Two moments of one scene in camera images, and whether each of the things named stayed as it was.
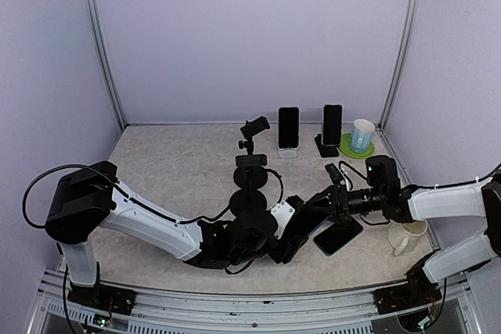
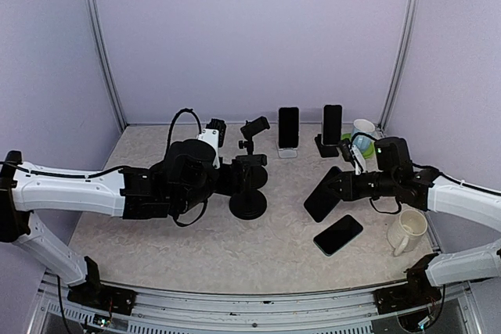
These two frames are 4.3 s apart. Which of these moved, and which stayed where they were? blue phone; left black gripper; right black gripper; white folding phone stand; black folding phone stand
Moved: blue phone; right black gripper; left black gripper
Stayed: black folding phone stand; white folding phone stand
